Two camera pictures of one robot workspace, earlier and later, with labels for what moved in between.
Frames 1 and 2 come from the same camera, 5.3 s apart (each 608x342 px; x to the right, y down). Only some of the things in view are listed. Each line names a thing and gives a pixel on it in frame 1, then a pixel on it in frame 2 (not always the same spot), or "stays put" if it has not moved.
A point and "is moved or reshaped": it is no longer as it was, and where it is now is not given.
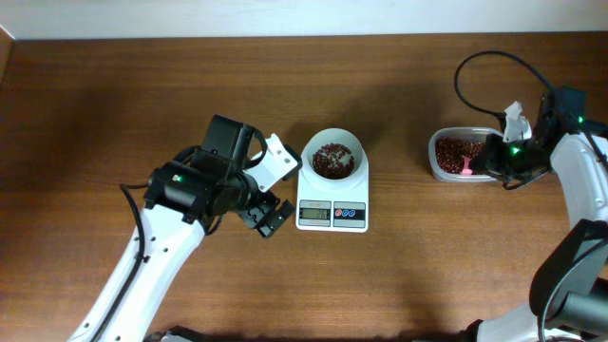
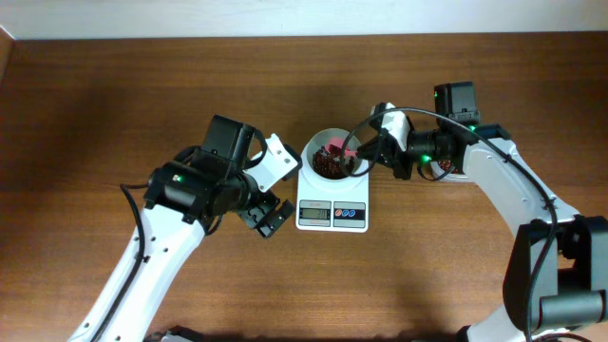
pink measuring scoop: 465,170 is moved or reshaped
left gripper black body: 252,207 stays put
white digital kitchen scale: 335,211 stays put
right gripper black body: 509,160 -> 402,161
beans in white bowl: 332,161 stays put
